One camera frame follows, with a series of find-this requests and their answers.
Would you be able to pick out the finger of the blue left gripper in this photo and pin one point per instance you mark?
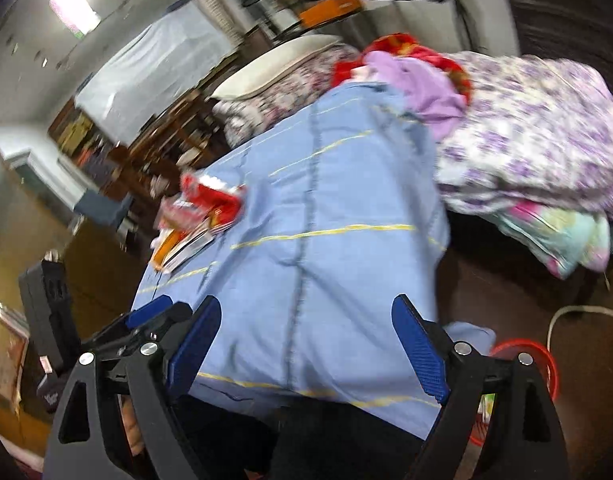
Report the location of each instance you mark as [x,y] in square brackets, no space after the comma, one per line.
[147,312]

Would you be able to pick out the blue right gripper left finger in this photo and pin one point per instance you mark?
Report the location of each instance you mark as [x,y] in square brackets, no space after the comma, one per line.
[186,346]

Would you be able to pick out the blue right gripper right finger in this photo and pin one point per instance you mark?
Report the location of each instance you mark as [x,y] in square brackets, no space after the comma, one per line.
[416,336]

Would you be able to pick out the green tissue pack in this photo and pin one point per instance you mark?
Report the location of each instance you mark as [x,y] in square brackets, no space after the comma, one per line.
[485,409]

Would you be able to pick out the red snack bag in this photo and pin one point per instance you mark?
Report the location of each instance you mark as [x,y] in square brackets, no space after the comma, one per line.
[220,203]

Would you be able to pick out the red plastic trash basket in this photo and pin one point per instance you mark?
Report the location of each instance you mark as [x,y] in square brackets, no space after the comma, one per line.
[534,360]

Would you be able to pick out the orange medicine box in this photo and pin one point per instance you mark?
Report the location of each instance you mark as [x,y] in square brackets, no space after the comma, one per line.
[163,244]

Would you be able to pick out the white purple medicine box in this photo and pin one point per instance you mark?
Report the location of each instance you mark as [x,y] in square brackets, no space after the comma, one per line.
[189,247]

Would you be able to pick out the pink plastic wrapper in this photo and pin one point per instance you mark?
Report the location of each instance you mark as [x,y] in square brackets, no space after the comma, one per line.
[176,213]

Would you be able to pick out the blue chair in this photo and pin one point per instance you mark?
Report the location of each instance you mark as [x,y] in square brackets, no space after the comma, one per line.
[103,211]

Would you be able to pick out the blue bed sheet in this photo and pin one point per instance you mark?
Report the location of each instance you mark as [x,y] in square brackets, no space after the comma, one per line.
[341,215]

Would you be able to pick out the pastel tie-dye blanket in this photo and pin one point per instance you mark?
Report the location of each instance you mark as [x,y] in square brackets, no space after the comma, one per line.
[561,239]

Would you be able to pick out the wooden chair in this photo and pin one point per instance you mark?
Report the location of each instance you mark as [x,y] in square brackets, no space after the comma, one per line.
[187,135]

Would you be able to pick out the pink floral folded quilt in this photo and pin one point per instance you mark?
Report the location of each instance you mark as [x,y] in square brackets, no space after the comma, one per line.
[244,119]

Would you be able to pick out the white lace cloth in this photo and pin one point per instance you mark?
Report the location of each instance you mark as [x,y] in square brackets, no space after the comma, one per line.
[145,77]

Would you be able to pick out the purple floral quilt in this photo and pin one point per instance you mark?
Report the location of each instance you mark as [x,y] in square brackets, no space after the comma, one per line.
[538,130]

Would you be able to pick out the lilac cloth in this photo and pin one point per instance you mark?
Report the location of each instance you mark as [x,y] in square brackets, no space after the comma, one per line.
[429,93]

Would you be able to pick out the cream pillow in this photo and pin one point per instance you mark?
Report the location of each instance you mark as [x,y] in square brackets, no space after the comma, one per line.
[272,66]

